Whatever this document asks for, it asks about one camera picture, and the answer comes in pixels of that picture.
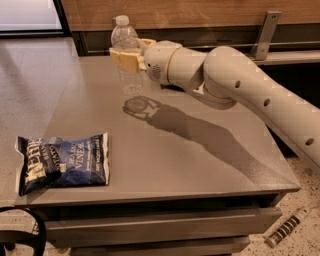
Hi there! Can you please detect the blue chip bag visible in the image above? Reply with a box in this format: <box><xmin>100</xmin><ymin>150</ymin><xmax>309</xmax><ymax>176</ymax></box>
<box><xmin>15</xmin><ymin>133</ymin><xmax>109</xmax><ymax>196</ymax></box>

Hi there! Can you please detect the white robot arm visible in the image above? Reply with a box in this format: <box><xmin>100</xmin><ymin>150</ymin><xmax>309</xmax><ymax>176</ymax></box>
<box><xmin>110</xmin><ymin>39</ymin><xmax>320</xmax><ymax>172</ymax></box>

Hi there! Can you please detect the clear plastic water bottle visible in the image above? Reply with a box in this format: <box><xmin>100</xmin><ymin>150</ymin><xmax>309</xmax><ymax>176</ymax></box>
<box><xmin>111</xmin><ymin>15</ymin><xmax>143</xmax><ymax>97</ymax></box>

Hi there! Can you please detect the metal wall bracket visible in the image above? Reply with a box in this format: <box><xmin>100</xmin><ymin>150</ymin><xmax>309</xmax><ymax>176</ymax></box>
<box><xmin>250</xmin><ymin>11</ymin><xmax>281</xmax><ymax>61</ymax></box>

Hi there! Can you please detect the black chair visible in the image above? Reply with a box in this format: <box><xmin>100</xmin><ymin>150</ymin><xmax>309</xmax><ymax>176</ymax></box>
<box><xmin>0</xmin><ymin>209</ymin><xmax>47</xmax><ymax>256</ymax></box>

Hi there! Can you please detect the white power strip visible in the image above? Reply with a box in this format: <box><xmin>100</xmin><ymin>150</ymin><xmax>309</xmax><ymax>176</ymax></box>
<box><xmin>265</xmin><ymin>206</ymin><xmax>311</xmax><ymax>248</ymax></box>

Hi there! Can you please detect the grey drawer front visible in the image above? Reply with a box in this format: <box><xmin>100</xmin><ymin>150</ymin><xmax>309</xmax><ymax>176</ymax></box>
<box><xmin>46</xmin><ymin>207</ymin><xmax>281</xmax><ymax>247</ymax></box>

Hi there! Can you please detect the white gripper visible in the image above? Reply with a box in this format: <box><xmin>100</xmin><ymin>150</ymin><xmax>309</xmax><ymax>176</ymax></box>
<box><xmin>109</xmin><ymin>38</ymin><xmax>182</xmax><ymax>85</ymax></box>

